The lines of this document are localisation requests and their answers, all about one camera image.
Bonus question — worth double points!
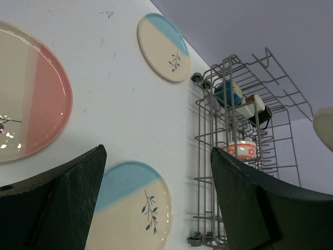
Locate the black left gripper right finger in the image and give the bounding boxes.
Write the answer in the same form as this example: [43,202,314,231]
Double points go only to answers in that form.
[211,147,332,249]

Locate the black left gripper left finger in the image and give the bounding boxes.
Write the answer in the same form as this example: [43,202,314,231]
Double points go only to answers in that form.
[1,145,107,249]

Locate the orange patterned small bowl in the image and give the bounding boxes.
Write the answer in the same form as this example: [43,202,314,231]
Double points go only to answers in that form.
[222,141,257,159]

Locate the blue cream plate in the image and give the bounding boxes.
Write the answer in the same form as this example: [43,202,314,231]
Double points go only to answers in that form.
[137,13,191,83]
[85,161,173,250]

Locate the grey brown tumbler cup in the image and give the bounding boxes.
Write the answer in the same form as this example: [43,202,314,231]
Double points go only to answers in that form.
[235,94,265,119]

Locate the pink cream plate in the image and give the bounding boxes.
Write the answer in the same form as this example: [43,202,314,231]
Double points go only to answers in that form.
[1,21,73,163]
[313,107,333,152]

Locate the dark blue mug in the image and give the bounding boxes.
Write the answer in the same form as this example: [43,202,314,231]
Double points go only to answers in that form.
[214,80,243,106]

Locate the grey wire dish rack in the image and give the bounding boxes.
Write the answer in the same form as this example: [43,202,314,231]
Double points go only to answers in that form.
[187,48,313,249]

